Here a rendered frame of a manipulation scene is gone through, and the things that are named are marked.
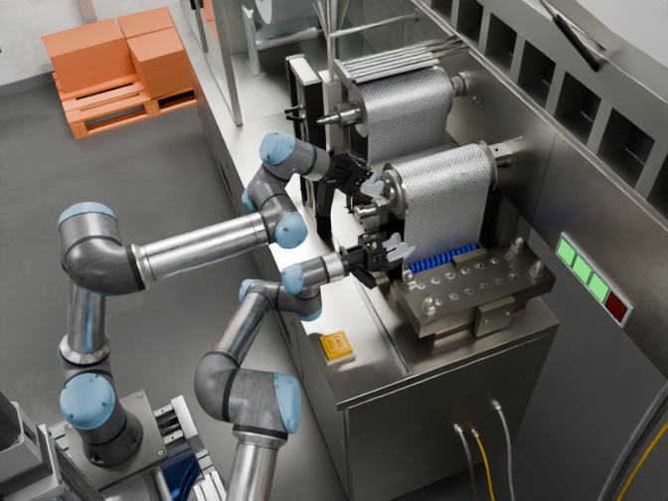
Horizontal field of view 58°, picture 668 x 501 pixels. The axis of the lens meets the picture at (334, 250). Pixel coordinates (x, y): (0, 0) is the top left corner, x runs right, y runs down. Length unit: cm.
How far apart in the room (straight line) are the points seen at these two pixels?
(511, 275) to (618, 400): 123
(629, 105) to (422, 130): 62
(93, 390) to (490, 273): 104
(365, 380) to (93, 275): 73
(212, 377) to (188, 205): 230
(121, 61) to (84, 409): 329
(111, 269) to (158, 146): 282
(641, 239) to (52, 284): 276
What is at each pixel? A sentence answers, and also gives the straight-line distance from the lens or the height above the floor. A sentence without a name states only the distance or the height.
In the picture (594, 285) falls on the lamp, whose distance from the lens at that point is 150.
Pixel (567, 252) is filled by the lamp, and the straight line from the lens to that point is 154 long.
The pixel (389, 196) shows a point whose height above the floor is 125.
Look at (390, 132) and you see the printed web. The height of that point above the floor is 130.
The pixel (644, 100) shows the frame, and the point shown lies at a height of 163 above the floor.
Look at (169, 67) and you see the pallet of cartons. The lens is 417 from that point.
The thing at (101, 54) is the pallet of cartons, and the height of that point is 33.
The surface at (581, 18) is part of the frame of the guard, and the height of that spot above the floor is 174.
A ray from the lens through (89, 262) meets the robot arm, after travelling 125.
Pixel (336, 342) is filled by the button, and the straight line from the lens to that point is 162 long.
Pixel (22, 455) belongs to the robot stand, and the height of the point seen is 134.
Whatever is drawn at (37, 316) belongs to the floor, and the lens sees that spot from 325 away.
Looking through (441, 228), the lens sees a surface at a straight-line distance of 162.
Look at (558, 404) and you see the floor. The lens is 270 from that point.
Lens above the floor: 226
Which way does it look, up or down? 47 degrees down
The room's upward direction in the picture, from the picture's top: 4 degrees counter-clockwise
